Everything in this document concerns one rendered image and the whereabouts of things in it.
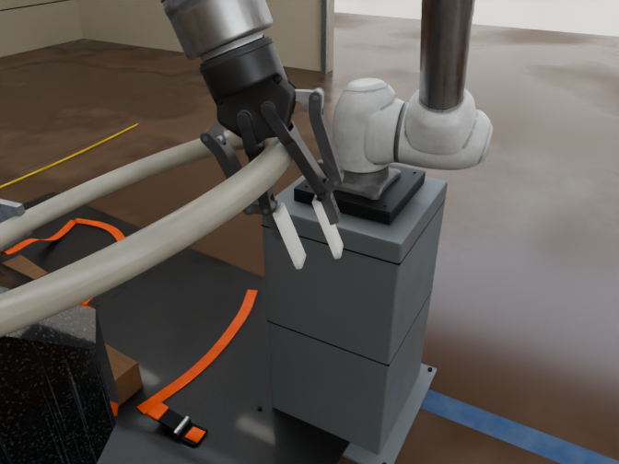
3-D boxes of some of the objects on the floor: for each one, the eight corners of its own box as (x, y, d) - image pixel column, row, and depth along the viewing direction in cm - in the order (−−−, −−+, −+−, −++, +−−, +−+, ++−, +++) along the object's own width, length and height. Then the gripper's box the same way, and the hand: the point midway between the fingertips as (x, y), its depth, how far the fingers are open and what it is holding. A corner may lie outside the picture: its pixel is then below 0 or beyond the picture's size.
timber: (144, 386, 191) (138, 362, 185) (116, 409, 182) (110, 384, 176) (89, 353, 205) (83, 330, 199) (63, 373, 197) (54, 349, 190)
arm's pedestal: (319, 328, 220) (321, 146, 179) (437, 370, 200) (470, 177, 158) (251, 413, 182) (234, 209, 141) (388, 477, 162) (414, 260, 121)
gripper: (320, 11, 52) (393, 223, 60) (172, 72, 56) (260, 261, 65) (308, 15, 45) (392, 253, 53) (142, 84, 50) (243, 293, 58)
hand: (309, 231), depth 58 cm, fingers closed on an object, 4 cm apart
